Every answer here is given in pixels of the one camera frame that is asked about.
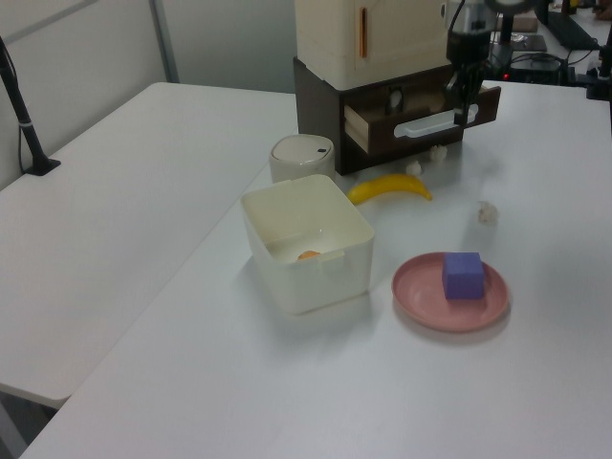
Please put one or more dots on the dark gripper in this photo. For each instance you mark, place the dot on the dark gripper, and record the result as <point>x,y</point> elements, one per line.
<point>468,48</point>

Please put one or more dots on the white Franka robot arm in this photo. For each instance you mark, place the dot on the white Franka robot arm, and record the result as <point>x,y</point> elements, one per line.
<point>473,16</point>

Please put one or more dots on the dark brown drawer cabinet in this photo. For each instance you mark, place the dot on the dark brown drawer cabinet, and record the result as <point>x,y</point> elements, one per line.
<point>315,105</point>

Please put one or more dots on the crumpled white paper ball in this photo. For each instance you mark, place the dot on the crumpled white paper ball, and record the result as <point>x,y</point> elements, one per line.
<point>437,153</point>
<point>414,168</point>
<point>487,212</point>

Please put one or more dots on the black device with red light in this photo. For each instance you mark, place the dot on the black device with red light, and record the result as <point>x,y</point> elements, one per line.
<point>535,69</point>

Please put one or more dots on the black lamp stand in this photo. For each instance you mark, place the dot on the black lamp stand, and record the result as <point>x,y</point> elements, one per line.
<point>508,21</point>

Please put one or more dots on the orange box latch strip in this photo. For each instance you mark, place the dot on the orange box latch strip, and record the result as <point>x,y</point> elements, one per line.
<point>363,33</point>

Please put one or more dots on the yellow banana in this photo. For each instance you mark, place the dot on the yellow banana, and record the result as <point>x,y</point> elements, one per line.
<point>389,185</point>

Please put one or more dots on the black laptop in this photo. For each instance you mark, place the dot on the black laptop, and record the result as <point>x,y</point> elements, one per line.
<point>569,26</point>

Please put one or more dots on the small white lidded trash can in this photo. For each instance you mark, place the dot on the small white lidded trash can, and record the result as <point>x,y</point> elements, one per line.
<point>301,155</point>

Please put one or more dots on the purple cube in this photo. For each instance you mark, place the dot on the purple cube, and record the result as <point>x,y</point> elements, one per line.
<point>463,277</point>

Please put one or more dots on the pink plate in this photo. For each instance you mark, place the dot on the pink plate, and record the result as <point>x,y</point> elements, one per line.
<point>421,301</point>

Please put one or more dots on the toasted bread piece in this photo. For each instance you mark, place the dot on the toasted bread piece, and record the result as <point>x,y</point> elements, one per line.
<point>308,255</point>

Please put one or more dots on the cream open plastic container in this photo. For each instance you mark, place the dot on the cream open plastic container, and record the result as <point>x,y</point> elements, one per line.
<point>311,287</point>

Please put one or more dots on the black pole with clamp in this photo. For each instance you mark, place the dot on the black pole with clamp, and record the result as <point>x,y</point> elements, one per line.
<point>19,115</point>

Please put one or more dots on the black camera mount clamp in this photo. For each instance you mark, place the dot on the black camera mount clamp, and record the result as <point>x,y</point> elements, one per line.
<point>600,76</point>

